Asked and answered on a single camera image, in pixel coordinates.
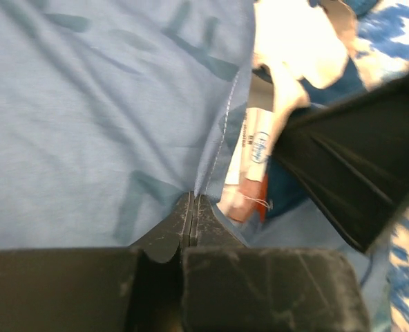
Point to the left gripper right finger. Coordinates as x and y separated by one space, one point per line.
208 230

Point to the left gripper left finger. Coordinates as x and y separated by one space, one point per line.
161 243

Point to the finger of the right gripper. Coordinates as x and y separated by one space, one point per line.
353 160

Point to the dark blue lettered pillowcase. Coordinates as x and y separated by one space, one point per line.
104 124

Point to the blue houndstooth bear pillow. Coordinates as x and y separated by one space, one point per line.
377 33

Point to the white care label tag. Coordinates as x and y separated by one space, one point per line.
245 188

